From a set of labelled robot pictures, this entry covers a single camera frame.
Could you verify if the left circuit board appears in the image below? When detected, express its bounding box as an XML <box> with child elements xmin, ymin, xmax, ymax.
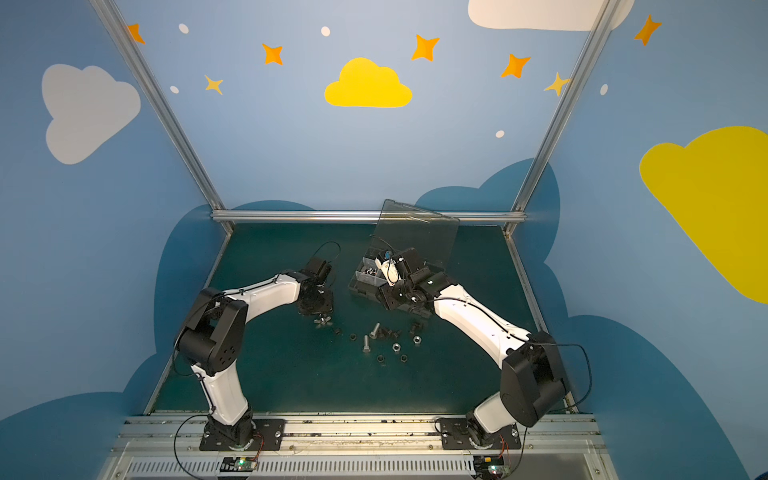
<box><xmin>219</xmin><ymin>456</ymin><xmax>259</xmax><ymax>474</ymax></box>

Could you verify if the clear plastic organizer box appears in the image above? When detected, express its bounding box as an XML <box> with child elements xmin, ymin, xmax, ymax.
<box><xmin>348</xmin><ymin>199</ymin><xmax>460</xmax><ymax>318</ymax></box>

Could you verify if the right circuit board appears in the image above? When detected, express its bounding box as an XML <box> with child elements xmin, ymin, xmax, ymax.
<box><xmin>471</xmin><ymin>456</ymin><xmax>512</xmax><ymax>480</ymax></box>

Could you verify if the aluminium frame post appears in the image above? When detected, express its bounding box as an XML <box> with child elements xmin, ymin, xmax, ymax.
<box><xmin>89</xmin><ymin>0</ymin><xmax>226</xmax><ymax>213</ymax></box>
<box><xmin>503</xmin><ymin>0</ymin><xmax>624</xmax><ymax>240</ymax></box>

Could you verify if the right aluminium frame post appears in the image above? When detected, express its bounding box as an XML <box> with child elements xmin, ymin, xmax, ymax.
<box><xmin>503</xmin><ymin>0</ymin><xmax>624</xmax><ymax>240</ymax></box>

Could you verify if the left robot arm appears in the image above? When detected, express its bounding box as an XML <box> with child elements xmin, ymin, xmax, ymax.
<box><xmin>174</xmin><ymin>268</ymin><xmax>333</xmax><ymax>451</ymax></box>

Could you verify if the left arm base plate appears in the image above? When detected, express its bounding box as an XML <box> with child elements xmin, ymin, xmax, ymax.
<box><xmin>199</xmin><ymin>418</ymin><xmax>286</xmax><ymax>452</ymax></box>

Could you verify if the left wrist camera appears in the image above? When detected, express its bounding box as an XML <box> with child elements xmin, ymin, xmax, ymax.
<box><xmin>303</xmin><ymin>256</ymin><xmax>332</xmax><ymax>284</ymax></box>

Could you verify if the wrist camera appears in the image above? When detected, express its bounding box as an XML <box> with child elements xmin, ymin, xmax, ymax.
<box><xmin>375</xmin><ymin>256</ymin><xmax>400</xmax><ymax>286</ymax></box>
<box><xmin>303</xmin><ymin>256</ymin><xmax>332</xmax><ymax>284</ymax></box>

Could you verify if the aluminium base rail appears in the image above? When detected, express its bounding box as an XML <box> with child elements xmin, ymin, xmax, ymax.
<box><xmin>99</xmin><ymin>413</ymin><xmax>618</xmax><ymax>479</ymax></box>

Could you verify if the left aluminium frame post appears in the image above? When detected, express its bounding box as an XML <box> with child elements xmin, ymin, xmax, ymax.
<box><xmin>89</xmin><ymin>0</ymin><xmax>226</xmax><ymax>213</ymax></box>

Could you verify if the rear aluminium frame bar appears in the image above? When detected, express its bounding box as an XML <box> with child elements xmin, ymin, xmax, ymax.
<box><xmin>211</xmin><ymin>210</ymin><xmax>526</xmax><ymax>224</ymax></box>

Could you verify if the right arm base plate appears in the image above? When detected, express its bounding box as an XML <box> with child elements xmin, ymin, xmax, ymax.
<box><xmin>434</xmin><ymin>417</ymin><xmax>522</xmax><ymax>450</ymax></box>

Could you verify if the silver wing nut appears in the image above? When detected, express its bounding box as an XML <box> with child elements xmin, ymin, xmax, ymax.
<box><xmin>313</xmin><ymin>315</ymin><xmax>333</xmax><ymax>328</ymax></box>

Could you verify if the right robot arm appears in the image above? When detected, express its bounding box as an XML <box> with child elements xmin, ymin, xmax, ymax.
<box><xmin>375</xmin><ymin>248</ymin><xmax>570</xmax><ymax>448</ymax></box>

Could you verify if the circuit board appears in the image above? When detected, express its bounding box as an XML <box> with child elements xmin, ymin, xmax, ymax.
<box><xmin>471</xmin><ymin>456</ymin><xmax>512</xmax><ymax>480</ymax></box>
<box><xmin>219</xmin><ymin>456</ymin><xmax>259</xmax><ymax>474</ymax></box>

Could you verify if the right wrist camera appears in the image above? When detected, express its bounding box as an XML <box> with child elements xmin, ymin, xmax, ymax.
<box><xmin>375</xmin><ymin>256</ymin><xmax>400</xmax><ymax>286</ymax></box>

